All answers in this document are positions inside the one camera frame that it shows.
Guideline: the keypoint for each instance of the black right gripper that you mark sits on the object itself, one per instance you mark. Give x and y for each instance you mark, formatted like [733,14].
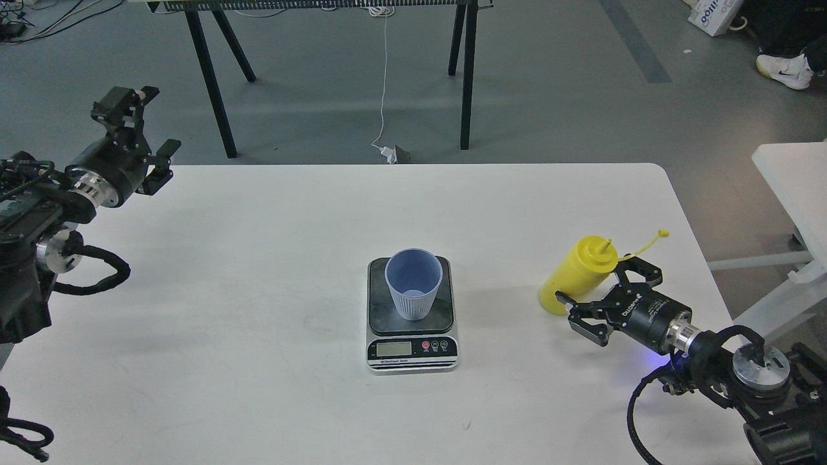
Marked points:
[632,307]

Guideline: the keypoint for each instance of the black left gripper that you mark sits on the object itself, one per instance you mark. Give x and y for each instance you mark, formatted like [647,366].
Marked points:
[112,169]

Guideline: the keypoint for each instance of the yellow squeeze bottle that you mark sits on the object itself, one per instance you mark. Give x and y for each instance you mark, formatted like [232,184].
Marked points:
[586,266]

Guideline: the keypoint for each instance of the blue plastic cup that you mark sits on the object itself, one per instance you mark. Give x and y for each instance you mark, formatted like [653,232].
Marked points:
[414,277]

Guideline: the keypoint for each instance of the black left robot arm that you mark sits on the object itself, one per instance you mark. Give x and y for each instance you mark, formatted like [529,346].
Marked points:
[41,250]

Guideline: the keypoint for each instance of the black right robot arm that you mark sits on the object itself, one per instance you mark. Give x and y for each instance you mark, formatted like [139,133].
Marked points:
[780,394]

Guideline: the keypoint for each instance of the digital kitchen scale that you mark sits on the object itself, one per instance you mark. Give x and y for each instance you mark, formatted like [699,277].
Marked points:
[395,345]

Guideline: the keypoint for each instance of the white charger plug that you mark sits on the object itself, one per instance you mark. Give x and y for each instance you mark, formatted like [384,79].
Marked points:
[395,155]

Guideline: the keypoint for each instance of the white sneaker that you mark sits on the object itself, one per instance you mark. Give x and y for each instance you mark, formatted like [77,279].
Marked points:
[794,73]

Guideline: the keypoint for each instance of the white printed bag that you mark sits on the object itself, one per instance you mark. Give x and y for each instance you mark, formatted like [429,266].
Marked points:
[713,17]

